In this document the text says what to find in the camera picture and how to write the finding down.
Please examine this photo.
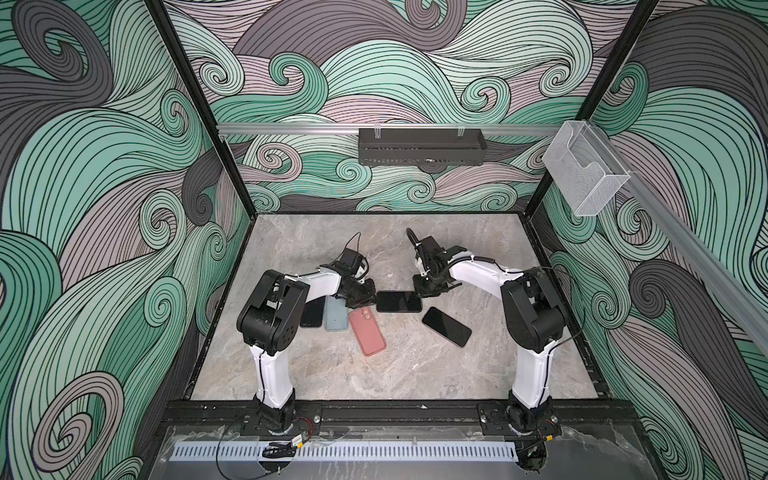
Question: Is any black phone case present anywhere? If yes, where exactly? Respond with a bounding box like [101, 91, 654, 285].
[375, 290, 424, 314]

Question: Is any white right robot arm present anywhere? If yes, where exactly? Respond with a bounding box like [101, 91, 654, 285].
[406, 229, 566, 432]

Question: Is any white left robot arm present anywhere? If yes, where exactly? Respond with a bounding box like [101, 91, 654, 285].
[236, 267, 376, 432]

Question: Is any light blue phone case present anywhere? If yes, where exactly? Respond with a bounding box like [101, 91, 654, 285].
[323, 296, 349, 332]

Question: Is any dark blue phone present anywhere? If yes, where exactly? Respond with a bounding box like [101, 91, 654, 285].
[300, 297, 326, 328]

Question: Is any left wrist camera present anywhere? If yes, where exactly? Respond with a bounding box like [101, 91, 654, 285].
[339, 248, 369, 280]

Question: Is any black wall tray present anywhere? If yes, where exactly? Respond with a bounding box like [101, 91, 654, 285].
[358, 127, 488, 167]

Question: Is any clear plastic wall bin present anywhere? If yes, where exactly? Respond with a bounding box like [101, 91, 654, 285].
[543, 120, 630, 217]

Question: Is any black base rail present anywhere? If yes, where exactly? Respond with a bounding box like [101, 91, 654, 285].
[161, 399, 638, 437]

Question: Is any white slotted cable duct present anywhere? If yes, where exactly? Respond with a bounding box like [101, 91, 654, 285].
[169, 441, 518, 463]

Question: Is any right black corner post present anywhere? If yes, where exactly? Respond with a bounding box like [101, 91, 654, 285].
[525, 1, 658, 219]

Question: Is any black corner frame post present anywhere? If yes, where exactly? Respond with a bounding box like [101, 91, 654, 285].
[145, 0, 257, 222]

